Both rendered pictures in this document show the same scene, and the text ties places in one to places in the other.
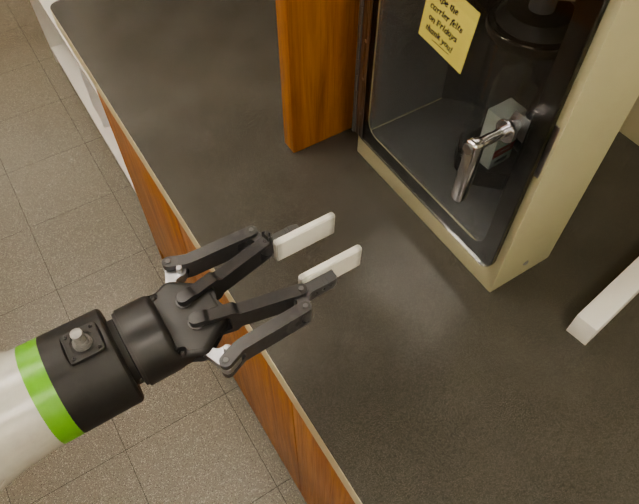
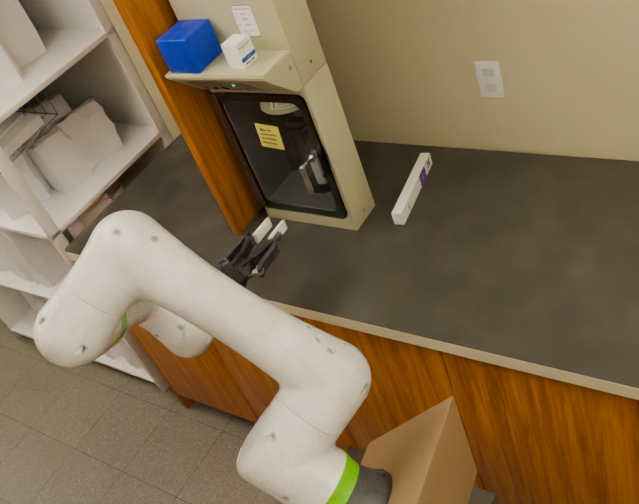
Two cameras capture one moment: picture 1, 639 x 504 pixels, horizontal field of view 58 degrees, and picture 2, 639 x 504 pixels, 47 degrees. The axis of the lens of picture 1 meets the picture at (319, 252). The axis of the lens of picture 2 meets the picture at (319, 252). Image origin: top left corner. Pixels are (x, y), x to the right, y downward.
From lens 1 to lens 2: 1.30 m
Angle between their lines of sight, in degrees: 18
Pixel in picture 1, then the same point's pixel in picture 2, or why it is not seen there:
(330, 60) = (233, 181)
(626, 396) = (427, 230)
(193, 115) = not seen: hidden behind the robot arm
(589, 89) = (322, 129)
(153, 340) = (232, 273)
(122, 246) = (151, 418)
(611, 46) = (318, 114)
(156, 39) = not seen: hidden behind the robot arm
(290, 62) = (217, 189)
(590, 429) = (418, 247)
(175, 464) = not seen: outside the picture
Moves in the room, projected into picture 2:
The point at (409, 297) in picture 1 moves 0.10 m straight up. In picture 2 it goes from (325, 251) to (313, 224)
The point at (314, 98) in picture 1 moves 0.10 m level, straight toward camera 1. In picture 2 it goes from (235, 202) to (247, 217)
